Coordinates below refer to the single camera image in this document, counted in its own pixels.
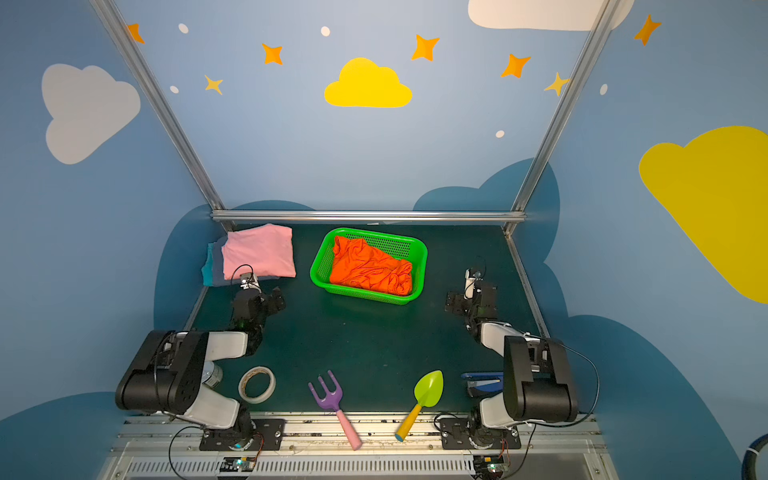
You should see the green plastic basket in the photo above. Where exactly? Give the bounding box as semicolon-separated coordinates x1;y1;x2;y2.
310;227;428;305

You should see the orange t shirt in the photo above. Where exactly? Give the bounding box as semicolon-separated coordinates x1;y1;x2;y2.
330;236;413;296

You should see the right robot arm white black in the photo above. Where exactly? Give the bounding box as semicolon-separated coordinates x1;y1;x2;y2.
445;269;579;431

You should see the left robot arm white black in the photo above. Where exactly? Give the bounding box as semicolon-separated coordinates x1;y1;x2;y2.
115;279;286;442

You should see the grey folded t shirt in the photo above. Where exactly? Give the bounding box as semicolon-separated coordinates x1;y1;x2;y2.
202;236;227;287

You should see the teal folded t shirt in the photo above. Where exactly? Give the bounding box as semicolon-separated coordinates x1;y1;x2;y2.
201;243;226;287

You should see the pink folded t shirt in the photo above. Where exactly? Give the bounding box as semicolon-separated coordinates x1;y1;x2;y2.
222;224;296;280

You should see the blue stapler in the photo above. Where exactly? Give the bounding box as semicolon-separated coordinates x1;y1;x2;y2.
461;372;504;398

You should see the white tape roll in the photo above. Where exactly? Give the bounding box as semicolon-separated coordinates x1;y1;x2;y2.
238;366;277;405

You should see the green toy shovel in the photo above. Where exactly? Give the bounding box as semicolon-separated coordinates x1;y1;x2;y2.
395;370;444;442

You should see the purple toy garden fork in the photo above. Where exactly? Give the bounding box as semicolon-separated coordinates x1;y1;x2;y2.
308;370;363;451

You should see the back horizontal aluminium bar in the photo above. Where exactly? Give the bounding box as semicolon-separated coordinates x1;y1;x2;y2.
211;210;526;224

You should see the left circuit board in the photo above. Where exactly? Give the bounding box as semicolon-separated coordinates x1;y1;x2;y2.
219;457;257;474

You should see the circuit board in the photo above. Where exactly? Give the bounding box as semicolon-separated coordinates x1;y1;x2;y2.
219;457;257;474
472;456;506;480

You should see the right circuit board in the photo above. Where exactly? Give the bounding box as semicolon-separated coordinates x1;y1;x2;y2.
472;456;506;480

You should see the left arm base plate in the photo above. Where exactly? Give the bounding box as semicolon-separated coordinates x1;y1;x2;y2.
199;418;286;452

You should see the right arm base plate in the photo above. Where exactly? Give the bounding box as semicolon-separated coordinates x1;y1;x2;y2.
434;416;522;450

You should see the aluminium rail base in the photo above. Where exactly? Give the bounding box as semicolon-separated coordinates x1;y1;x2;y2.
98;412;618;479

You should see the left aluminium frame post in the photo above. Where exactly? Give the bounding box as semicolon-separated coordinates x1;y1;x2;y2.
90;0;225;210

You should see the aluminium frame post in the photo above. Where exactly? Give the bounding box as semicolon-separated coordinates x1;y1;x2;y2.
510;0;622;224
90;0;225;210

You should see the right aluminium frame post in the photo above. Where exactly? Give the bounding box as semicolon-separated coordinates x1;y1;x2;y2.
510;0;622;224

